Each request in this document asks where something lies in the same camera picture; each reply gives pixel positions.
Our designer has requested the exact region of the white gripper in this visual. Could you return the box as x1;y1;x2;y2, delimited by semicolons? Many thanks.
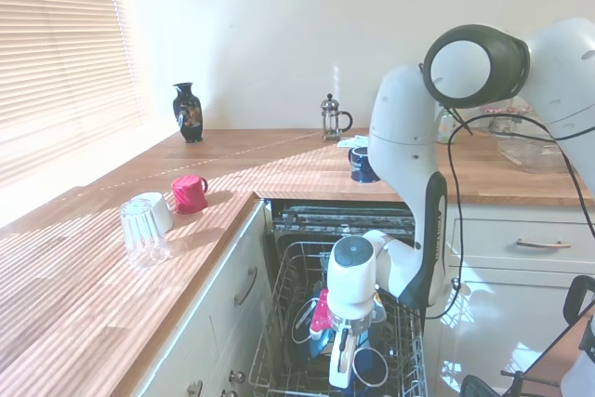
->
328;325;360;390

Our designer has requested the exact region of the bright blue mug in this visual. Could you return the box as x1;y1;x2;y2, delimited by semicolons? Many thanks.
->
352;346;390;387

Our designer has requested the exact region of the built-in dishwasher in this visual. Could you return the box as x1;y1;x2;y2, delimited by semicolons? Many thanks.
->
267;199;431;397

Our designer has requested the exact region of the navy mug with print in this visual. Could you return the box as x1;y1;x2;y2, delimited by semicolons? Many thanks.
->
348;145;384;183

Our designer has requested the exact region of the red mug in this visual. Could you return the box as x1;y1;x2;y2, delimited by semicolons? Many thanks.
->
170;175;209;215

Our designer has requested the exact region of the plain white mug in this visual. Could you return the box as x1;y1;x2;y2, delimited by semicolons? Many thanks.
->
139;192;175;234

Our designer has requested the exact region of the white kitchen cabinet unit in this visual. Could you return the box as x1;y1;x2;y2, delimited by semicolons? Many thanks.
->
134;201;276;397
436;204;595;397

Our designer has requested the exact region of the black tripod stand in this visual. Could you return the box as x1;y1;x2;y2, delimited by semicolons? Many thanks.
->
459;315;575;397

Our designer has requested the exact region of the printed paper leaflet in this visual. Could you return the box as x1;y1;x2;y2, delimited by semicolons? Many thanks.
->
337;135;372;150

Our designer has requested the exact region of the clear drinking glass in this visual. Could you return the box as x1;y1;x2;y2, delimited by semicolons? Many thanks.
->
119;195;172;270

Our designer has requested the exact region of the glass french press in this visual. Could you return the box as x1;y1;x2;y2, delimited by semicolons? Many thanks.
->
319;93;354;142

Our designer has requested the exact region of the clear plastic container with lid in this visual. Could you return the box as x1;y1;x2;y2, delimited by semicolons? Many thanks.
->
496;135;566;174

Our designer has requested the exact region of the dark blue painted vase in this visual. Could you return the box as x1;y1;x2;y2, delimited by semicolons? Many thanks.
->
172;82;205;144

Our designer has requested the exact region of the cream venetian blind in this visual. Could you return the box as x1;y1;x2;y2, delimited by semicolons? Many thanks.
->
0;0;143;190

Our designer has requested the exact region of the metal wire dish rack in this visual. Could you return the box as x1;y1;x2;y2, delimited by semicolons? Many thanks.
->
248;241;430;397

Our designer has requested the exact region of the metal drawer handle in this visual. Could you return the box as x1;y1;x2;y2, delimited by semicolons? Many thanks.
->
233;267;258;307
515;238;573;250

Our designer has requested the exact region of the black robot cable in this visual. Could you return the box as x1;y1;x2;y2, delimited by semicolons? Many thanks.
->
399;60;595;322

